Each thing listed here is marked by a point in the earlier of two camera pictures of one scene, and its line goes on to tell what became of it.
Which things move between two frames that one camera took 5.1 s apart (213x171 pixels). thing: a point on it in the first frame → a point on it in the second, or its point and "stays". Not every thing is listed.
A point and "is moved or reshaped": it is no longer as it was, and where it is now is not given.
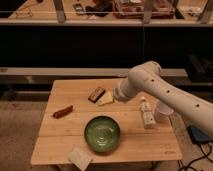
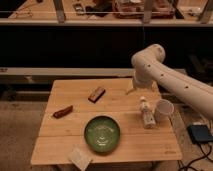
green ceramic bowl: x=102 y=134 stays
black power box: x=198 y=135 stays
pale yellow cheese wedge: x=106 y=98 is moved or reshaped
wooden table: x=86 y=114 stays
